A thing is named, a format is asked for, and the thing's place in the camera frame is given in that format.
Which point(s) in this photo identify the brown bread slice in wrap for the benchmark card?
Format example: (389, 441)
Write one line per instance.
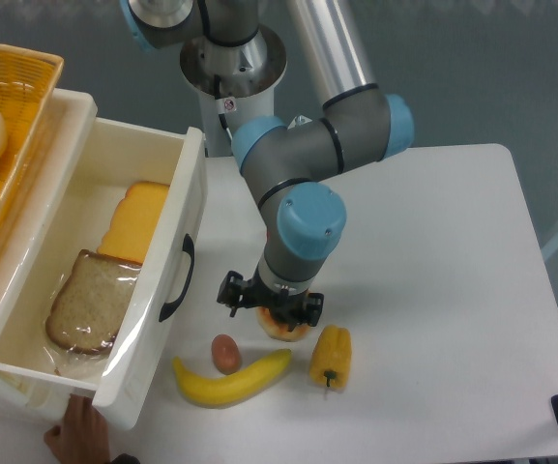
(88, 311)

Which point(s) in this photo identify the brown egg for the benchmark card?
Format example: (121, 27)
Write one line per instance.
(225, 354)

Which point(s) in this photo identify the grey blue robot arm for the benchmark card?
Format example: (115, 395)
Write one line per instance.
(286, 167)

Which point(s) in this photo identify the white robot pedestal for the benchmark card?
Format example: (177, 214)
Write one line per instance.
(233, 84)

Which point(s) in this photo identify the yellow bell pepper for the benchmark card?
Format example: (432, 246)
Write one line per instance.
(330, 361)

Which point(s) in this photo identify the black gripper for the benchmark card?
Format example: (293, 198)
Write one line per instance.
(296, 310)

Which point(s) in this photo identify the white drawer cabinet housing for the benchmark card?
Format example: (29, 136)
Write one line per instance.
(32, 401)

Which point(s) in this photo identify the orange wicker basket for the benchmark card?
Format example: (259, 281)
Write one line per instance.
(27, 80)

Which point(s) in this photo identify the white plastic drawer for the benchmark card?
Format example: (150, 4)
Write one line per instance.
(82, 167)

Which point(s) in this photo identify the yellow banana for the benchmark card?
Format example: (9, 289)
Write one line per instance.
(232, 388)

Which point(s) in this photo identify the toy pizza with olive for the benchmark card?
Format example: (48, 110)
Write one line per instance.
(279, 331)

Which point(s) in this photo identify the person's hand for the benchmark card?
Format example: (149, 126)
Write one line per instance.
(82, 436)

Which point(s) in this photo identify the black drawer handle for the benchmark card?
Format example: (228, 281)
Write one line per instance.
(169, 308)

